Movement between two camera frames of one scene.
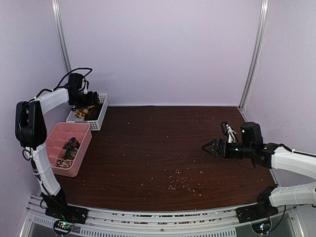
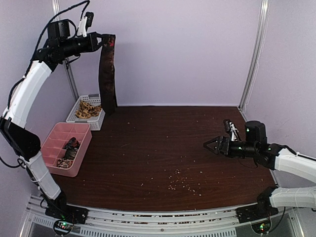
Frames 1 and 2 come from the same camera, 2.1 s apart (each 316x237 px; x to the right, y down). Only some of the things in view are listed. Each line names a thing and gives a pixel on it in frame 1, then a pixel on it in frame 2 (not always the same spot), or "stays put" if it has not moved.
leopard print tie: (81, 112) stays put
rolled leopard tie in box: (64, 163) stays put
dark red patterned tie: (94, 113) to (107, 72)
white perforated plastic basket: (95, 124) stays put
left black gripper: (93, 100) to (93, 43)
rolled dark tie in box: (71, 148) stays put
